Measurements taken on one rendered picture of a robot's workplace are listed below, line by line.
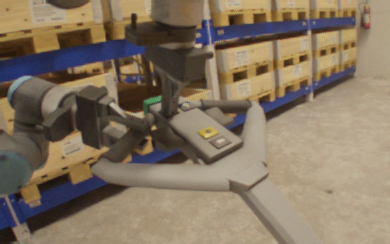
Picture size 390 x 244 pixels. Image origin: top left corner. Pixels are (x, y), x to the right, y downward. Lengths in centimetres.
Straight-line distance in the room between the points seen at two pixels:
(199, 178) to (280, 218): 15
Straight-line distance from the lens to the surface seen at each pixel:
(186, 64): 45
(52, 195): 208
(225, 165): 48
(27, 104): 67
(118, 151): 49
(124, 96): 331
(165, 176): 45
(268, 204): 47
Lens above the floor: 111
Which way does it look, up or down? 17 degrees down
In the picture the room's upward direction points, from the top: 8 degrees counter-clockwise
